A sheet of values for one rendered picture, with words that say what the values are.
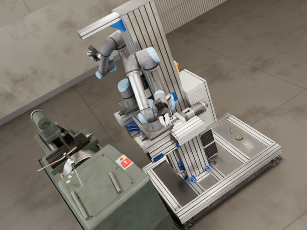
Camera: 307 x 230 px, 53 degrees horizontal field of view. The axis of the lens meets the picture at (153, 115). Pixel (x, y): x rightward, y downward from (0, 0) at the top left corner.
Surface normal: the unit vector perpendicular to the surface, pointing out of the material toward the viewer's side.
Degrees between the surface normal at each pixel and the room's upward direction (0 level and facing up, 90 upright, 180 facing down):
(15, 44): 90
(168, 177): 0
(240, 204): 0
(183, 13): 90
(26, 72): 90
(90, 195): 0
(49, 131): 90
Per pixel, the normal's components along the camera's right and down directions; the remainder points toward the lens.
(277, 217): -0.33, -0.76
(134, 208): 0.57, 0.33
